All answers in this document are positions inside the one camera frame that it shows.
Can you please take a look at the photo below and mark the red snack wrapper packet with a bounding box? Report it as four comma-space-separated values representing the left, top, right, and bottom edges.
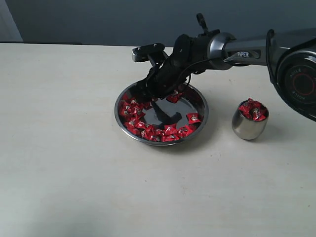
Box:
186, 113, 201, 124

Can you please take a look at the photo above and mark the steel cup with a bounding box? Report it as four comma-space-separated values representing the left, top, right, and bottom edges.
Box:
232, 100, 270, 140

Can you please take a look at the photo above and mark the wrist camera box grey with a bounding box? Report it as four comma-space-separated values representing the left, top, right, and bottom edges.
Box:
132, 43, 168, 66

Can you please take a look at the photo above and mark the pile of red candies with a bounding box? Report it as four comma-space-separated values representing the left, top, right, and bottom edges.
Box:
119, 90, 202, 143

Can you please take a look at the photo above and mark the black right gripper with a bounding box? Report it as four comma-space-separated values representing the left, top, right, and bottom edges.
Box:
128, 29, 220, 104

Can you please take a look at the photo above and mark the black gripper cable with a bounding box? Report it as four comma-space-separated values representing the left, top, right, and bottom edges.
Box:
172, 13, 233, 89

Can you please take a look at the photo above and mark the round steel plate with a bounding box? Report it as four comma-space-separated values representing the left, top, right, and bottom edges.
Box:
114, 83, 209, 147

